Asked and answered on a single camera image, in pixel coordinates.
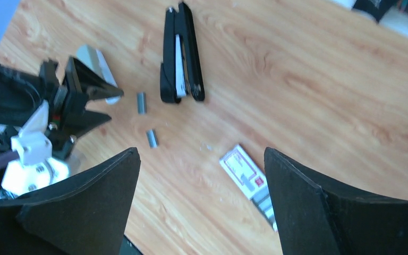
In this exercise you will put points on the black stapler base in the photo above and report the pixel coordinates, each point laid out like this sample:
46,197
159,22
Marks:
180,70

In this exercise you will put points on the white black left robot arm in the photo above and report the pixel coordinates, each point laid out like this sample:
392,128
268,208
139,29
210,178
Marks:
21,93

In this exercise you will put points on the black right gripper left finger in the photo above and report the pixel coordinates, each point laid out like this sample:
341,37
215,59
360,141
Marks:
83,214

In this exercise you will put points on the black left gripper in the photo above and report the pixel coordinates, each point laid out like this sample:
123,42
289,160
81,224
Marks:
67,101

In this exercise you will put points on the small loose staple strip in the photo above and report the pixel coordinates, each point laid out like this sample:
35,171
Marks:
141,103

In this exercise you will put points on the red staples box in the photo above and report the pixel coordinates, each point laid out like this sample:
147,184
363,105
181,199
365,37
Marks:
251,180

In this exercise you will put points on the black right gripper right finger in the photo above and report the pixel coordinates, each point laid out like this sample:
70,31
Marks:
317,214

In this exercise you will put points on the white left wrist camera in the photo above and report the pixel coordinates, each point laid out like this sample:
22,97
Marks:
35,168

